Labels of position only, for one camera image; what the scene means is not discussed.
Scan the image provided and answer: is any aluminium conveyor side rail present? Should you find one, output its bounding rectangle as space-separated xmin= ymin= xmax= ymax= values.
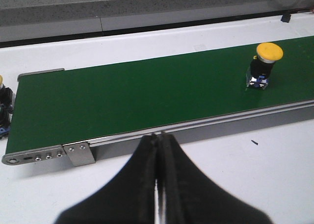
xmin=64 ymin=99 xmax=314 ymax=147

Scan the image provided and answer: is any far left steel end plate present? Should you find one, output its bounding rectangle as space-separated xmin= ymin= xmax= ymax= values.
xmin=17 ymin=68 xmax=65 ymax=82

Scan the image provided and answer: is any steel conveyor bracket left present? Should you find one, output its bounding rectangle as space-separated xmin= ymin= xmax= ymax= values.
xmin=63 ymin=142 xmax=96 ymax=167

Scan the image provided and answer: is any black sensor block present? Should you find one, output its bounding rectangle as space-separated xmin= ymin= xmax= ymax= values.
xmin=281 ymin=13 xmax=291 ymax=23

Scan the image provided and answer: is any left grey stone slab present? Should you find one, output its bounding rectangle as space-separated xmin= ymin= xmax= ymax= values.
xmin=0 ymin=0 xmax=314 ymax=26

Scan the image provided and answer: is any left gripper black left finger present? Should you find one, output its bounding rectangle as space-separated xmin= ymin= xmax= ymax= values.
xmin=56 ymin=134 xmax=157 ymax=224

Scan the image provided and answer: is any yellow mushroom push button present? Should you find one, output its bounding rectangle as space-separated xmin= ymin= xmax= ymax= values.
xmin=246 ymin=42 xmax=284 ymax=90
xmin=0 ymin=76 xmax=15 ymax=139

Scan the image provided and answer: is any green conveyor belt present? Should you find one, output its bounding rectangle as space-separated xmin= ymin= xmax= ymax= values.
xmin=6 ymin=37 xmax=314 ymax=153

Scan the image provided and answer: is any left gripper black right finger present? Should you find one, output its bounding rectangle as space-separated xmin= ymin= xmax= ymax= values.
xmin=158 ymin=133 xmax=272 ymax=224

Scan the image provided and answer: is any steel conveyor end plate left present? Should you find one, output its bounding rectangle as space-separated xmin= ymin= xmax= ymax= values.
xmin=1 ymin=145 xmax=65 ymax=165

